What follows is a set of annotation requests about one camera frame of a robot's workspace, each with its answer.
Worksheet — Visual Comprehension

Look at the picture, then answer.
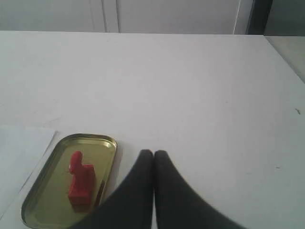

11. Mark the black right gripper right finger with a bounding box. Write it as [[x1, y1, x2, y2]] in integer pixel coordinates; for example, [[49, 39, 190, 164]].
[[154, 150, 241, 229]]

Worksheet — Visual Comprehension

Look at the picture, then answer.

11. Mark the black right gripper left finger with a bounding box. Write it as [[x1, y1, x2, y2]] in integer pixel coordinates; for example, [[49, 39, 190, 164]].
[[71, 149, 153, 229]]

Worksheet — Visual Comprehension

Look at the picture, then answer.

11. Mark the red stamp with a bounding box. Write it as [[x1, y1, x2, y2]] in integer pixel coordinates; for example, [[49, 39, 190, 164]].
[[68, 151, 95, 205]]

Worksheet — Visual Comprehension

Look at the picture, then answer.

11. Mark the gold tin lid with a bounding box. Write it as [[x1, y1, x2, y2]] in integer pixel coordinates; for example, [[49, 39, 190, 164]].
[[21, 134, 118, 229]]

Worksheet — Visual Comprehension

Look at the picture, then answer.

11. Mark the white paper sheet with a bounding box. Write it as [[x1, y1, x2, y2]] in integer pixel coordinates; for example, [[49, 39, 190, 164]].
[[0, 125, 56, 216]]

